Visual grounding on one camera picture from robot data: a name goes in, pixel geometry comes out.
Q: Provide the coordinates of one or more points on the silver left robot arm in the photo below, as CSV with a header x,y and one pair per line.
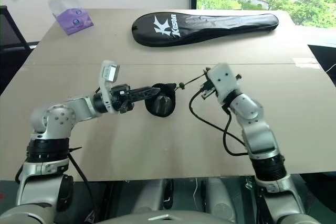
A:
x,y
63,119

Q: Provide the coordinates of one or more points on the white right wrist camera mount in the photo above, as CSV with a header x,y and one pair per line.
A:
x,y
223,81

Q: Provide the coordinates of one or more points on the clear tape strip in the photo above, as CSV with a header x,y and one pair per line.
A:
x,y
304,62

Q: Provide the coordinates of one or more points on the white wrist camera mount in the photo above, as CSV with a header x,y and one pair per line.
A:
x,y
223,81
108,77

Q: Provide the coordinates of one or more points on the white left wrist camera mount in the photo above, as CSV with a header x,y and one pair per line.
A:
x,y
108,77

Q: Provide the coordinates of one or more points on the silver robot torso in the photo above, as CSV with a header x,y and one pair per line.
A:
x,y
168,203

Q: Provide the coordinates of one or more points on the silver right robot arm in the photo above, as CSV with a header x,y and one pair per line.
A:
x,y
258,134

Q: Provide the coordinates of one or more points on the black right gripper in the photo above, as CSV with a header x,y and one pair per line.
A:
x,y
209,88

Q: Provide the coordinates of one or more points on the purple tissue pack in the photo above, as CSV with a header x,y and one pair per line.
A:
x,y
72,16

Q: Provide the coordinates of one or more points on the black badminton racket cover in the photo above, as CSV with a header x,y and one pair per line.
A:
x,y
199,28

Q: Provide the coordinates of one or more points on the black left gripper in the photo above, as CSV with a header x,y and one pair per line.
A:
x,y
120,98

